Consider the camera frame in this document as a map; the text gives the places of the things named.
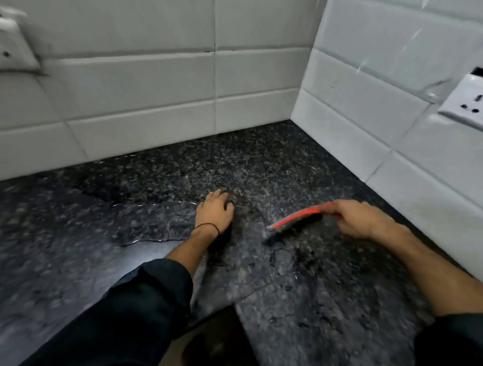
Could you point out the white wall switch plate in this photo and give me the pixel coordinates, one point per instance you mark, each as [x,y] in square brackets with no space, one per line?
[15,41]

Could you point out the black wrist band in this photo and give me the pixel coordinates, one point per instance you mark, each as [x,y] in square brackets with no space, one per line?
[209,227]

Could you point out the person's left forearm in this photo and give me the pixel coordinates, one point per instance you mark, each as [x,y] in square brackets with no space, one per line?
[151,294]

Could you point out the dark scrub pad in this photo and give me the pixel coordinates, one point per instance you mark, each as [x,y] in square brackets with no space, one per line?
[229,204]

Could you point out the white wall socket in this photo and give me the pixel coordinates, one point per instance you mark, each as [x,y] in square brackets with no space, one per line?
[465,101]

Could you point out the person's right hand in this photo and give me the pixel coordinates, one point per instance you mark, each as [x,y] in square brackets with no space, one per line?
[362,220]

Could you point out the person's right fingers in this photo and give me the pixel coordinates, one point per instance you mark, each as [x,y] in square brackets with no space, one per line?
[341,215]

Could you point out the person's right forearm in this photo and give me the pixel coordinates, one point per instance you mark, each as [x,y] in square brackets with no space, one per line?
[434,275]

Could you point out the red and black squeegee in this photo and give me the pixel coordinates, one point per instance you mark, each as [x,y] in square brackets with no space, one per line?
[298,220]

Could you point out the person's left fingers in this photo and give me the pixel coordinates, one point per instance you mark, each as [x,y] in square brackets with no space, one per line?
[217,195]

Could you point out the person's left hand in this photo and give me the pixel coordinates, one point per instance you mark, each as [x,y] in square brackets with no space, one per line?
[212,214]

